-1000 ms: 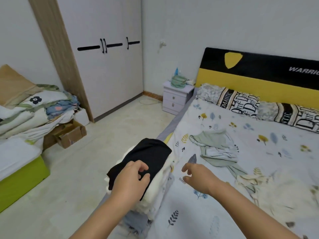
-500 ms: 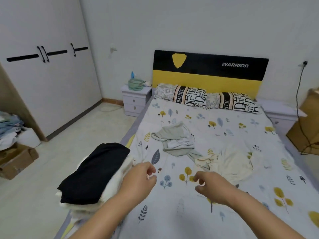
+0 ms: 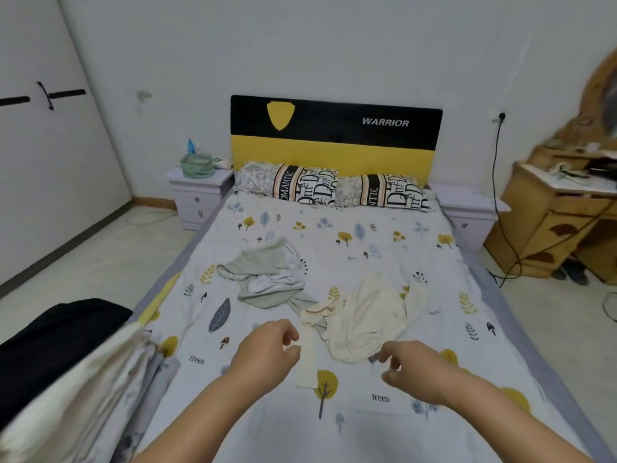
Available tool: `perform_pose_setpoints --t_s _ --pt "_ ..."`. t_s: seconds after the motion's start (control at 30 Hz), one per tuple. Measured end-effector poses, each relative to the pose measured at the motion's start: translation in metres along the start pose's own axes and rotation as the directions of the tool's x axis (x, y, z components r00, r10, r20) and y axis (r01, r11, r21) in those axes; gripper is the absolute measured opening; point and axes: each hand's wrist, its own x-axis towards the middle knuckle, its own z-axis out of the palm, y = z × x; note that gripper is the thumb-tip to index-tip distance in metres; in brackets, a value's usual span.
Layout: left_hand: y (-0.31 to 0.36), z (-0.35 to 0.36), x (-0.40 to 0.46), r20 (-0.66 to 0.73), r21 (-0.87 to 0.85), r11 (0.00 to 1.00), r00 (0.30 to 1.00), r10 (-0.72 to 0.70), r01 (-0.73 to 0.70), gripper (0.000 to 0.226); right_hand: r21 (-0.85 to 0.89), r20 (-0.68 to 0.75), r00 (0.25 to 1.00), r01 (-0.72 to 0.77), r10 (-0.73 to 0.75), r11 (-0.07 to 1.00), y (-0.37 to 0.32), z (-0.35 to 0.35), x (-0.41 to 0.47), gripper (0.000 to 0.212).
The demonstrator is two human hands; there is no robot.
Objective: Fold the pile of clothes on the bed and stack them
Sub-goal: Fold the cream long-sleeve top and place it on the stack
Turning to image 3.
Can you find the person's right hand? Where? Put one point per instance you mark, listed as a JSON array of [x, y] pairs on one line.
[[419, 371]]

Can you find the small white container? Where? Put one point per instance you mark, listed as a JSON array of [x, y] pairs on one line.
[[222, 163]]

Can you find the small blue bottle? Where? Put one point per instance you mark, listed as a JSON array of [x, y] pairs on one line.
[[191, 146]]

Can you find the cream long-sleeve top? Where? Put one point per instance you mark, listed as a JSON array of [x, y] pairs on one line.
[[371, 318]]

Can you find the black telephone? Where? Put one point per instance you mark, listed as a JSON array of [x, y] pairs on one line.
[[603, 168]]

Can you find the bed with leaf print bedding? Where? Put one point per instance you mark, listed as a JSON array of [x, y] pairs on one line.
[[386, 246]]

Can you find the wooden framed mirror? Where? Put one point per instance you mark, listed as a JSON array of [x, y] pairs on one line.
[[603, 91]]

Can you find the wall socket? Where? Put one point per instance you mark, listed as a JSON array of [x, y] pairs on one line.
[[500, 117]]

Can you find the person's left forearm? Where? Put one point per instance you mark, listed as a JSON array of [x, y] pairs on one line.
[[193, 429]]

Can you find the black yellow headboard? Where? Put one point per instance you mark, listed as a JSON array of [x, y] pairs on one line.
[[337, 139]]

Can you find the person's left hand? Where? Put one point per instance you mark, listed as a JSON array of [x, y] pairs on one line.
[[262, 357]]

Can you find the sage green zip jacket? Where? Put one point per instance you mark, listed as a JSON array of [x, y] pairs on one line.
[[260, 270]]

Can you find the wooden dressing table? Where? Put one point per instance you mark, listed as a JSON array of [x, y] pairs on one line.
[[545, 222]]

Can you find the white wardrobe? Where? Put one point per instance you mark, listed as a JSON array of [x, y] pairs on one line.
[[48, 159]]

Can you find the person's right forearm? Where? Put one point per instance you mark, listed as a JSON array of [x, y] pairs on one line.
[[511, 424]]

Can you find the white nightstand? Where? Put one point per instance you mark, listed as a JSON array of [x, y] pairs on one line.
[[198, 197], [468, 212]]

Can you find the black white patterned pillow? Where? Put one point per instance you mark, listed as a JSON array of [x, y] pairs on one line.
[[386, 191], [289, 183]]

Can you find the dark shoe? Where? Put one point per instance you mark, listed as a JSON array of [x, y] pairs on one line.
[[560, 273], [576, 273]]

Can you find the black garment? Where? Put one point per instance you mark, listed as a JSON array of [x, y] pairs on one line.
[[53, 347]]

